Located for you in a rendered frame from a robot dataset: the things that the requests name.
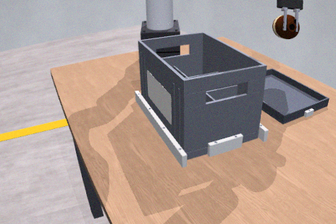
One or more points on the dark grey open-top crate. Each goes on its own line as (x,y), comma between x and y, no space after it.
(202,109)

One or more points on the brown bottle with cream label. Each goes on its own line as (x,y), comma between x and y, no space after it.
(291,27)

